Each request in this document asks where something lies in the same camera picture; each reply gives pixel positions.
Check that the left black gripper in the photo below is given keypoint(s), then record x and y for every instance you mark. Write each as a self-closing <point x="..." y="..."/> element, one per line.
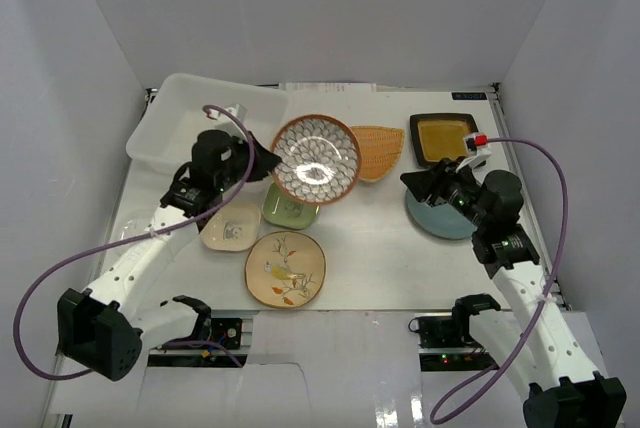
<point x="248" y="162"/>

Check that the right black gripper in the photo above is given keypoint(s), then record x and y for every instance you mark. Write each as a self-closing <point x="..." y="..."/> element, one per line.
<point x="433" y="181"/>

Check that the blue-grey round plate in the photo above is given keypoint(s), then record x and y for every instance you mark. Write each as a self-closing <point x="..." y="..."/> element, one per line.
<point x="441" y="221"/>

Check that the petal pattern round plate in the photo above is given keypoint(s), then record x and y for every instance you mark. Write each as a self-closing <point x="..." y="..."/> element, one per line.
<point x="321" y="159"/>

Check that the bird painted cream plate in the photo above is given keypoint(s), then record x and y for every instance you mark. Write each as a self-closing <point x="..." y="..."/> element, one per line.
<point x="285" y="270"/>

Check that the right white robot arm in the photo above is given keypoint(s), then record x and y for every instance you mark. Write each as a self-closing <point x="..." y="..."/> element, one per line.
<point x="559" y="384"/>

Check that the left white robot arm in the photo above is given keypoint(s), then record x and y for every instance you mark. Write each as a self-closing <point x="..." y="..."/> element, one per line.
<point x="98" y="327"/>

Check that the white plastic bin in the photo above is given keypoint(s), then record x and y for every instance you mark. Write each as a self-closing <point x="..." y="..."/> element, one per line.
<point x="179" y="113"/>

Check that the black square amber plate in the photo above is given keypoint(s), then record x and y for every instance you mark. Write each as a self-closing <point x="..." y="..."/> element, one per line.
<point x="440" y="135"/>

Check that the green square panda dish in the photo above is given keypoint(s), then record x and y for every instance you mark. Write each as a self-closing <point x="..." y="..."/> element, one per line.
<point x="280" y="210"/>

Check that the orange woven fan basket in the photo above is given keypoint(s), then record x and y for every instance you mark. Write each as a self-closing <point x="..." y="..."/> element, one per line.
<point x="381" y="148"/>

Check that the cream square panda dish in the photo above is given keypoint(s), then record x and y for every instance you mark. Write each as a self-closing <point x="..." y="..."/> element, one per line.
<point x="234" y="228"/>

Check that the papers at table back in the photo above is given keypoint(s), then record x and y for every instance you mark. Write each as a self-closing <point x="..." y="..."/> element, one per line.
<point x="327" y="87"/>

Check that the blue label sticker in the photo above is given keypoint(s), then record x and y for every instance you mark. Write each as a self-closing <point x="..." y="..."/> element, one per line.
<point x="468" y="96"/>

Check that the clear glass square dish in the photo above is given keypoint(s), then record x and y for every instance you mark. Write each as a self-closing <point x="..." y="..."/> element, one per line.
<point x="134" y="224"/>

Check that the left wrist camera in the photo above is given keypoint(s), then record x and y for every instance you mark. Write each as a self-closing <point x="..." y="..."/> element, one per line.
<point x="236" y="110"/>

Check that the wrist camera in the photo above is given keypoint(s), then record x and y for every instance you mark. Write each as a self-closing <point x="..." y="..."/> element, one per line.
<point x="477" y="151"/>
<point x="236" y="110"/>

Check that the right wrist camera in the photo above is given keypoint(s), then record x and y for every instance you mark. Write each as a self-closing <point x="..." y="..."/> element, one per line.
<point x="477" y="151"/>

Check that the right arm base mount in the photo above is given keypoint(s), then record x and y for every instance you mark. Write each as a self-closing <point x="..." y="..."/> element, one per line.
<point x="439" y="332"/>

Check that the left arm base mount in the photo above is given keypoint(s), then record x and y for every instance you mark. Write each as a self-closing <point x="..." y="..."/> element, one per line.
<point x="227" y="331"/>

